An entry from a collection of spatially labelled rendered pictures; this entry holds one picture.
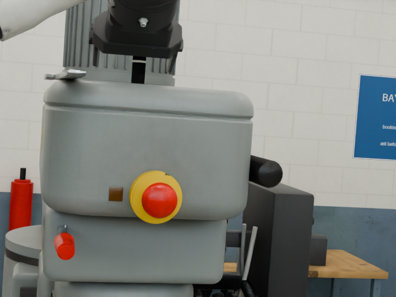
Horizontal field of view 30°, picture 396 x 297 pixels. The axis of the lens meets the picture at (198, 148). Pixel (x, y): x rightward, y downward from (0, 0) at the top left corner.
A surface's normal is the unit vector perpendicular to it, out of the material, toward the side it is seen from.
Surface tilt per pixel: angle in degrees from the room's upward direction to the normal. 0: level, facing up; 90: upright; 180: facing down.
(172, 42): 60
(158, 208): 95
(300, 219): 90
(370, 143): 90
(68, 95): 81
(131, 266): 90
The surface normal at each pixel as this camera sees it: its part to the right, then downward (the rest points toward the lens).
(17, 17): 0.55, 0.54
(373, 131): 0.22, 0.07
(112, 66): -0.03, 0.05
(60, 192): -0.45, 0.01
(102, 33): 0.16, -0.44
